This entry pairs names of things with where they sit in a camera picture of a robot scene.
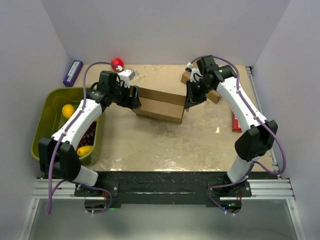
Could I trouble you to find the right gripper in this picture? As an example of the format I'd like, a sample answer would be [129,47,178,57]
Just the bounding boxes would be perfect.
[184,79,214,109]

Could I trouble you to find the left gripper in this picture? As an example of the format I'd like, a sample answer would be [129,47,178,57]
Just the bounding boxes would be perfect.
[110,82,141,110]

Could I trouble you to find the brown cardboard box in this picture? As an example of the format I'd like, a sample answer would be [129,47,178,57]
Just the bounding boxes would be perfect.
[133,87,186,124]
[181,71,221,104]

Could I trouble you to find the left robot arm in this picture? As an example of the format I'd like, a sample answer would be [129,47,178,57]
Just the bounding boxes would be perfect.
[38,69,141,196]

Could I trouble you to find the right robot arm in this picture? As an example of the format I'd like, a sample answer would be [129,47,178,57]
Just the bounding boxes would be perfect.
[184,55,278,197]

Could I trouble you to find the closed brown cardboard box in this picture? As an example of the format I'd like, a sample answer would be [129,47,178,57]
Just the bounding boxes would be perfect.
[181,71,221,104]

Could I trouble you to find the red rectangular box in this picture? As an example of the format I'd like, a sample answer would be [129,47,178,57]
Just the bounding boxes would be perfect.
[231,112,242,133]

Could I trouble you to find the purple rectangular box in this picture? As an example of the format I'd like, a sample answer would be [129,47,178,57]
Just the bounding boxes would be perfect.
[63,60,84,87]

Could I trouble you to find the red apple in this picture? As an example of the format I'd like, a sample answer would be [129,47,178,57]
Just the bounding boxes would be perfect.
[111,58,124,72]

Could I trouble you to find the purple grape bunch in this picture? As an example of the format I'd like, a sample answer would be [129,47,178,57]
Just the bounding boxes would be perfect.
[77,121,97,150]

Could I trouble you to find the yellow lemon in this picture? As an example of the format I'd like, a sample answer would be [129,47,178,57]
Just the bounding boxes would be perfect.
[61,104,75,120]

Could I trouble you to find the green plastic bin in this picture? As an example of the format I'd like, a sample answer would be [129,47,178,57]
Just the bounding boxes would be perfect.
[31,87,105,167]

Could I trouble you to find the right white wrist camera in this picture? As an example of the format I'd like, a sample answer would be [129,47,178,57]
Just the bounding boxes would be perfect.
[186,62,202,82]

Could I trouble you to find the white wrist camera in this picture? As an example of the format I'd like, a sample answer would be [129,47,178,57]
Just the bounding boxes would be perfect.
[118,69,136,88]
[186,62,202,82]

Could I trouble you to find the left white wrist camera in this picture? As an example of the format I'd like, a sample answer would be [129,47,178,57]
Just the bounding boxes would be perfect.
[118,69,136,88]

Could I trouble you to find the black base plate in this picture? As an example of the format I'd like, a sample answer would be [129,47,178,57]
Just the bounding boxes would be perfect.
[74,171,252,208]

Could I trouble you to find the aluminium frame rail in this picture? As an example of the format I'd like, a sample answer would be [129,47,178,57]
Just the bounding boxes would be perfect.
[245,66,307,240]

